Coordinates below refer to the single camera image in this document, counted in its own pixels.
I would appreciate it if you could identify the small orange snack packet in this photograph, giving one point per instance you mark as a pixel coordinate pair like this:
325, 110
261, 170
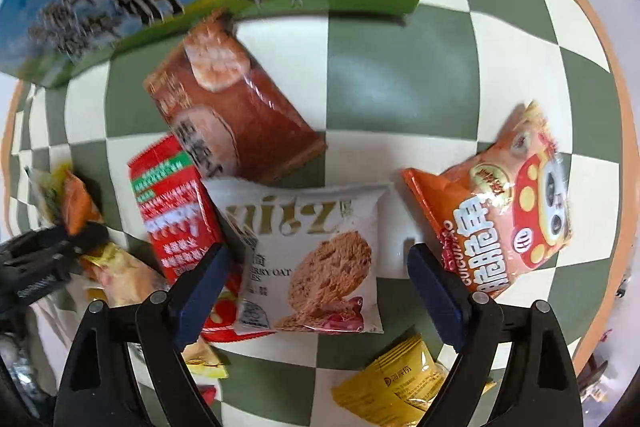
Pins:
79, 204

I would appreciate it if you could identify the white cookie packet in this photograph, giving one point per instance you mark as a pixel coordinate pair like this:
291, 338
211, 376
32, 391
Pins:
310, 247

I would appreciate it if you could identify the green white checkered tablecloth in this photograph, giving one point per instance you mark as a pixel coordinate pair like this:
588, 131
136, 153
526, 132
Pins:
380, 72

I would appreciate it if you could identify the brown snack packet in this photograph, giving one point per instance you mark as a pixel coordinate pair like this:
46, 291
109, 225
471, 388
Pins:
255, 122

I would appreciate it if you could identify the small yellow candy packet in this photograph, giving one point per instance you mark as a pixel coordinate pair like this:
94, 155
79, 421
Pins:
202, 359

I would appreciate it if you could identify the yellow green snack packet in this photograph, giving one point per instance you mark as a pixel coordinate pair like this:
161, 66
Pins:
49, 197

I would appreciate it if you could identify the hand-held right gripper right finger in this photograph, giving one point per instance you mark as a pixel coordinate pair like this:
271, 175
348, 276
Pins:
435, 302

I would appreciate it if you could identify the red snack packet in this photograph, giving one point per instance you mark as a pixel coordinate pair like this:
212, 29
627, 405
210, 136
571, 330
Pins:
170, 217

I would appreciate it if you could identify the beige yellow snack packet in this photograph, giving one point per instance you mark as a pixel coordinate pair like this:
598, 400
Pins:
125, 274

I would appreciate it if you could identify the orange panda snack packet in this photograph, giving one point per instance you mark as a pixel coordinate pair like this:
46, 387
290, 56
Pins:
500, 217

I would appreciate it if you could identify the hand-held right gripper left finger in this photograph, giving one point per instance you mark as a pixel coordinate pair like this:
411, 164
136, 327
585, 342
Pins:
200, 302

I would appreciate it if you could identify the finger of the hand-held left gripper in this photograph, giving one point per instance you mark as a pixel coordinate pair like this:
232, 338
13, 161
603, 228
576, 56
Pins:
50, 243
35, 282

